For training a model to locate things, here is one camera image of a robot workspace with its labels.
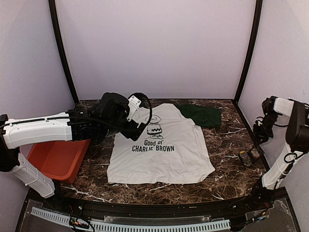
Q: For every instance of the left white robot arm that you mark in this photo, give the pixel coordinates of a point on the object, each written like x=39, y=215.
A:
x=111, y=115

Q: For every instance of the left black frame post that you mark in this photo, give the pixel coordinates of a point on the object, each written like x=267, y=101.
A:
x=61, y=51

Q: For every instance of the white slotted cable duct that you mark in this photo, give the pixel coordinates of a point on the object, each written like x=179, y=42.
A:
x=116, y=224

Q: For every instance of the dark brooch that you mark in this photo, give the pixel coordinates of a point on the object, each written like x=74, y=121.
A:
x=245, y=158

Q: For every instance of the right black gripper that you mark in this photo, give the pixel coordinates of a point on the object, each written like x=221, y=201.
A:
x=259, y=135

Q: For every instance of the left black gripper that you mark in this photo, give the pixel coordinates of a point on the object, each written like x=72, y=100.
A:
x=129, y=132

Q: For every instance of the black brooch stand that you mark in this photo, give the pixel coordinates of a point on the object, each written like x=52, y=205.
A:
x=255, y=153

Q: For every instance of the right black frame post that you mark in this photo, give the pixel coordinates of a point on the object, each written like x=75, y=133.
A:
x=250, y=50

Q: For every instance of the red plastic bin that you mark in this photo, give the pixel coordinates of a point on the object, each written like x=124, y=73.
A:
x=59, y=160

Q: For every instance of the black frame post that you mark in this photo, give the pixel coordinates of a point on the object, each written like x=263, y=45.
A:
x=250, y=50
x=61, y=51

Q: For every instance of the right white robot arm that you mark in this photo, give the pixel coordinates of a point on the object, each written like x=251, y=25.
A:
x=296, y=139

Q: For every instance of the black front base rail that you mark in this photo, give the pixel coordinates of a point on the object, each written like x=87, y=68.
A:
x=234, y=209

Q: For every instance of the white green Charlie Brown shirt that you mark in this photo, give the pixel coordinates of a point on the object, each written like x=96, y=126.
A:
x=170, y=150

